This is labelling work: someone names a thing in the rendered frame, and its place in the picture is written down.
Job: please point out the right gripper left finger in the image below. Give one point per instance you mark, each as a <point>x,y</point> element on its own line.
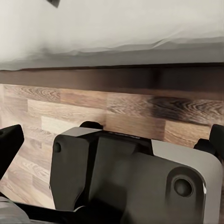
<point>11,140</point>

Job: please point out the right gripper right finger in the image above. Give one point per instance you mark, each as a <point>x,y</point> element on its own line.
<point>217,139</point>

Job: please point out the bed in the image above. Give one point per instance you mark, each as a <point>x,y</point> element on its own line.
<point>171,48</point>

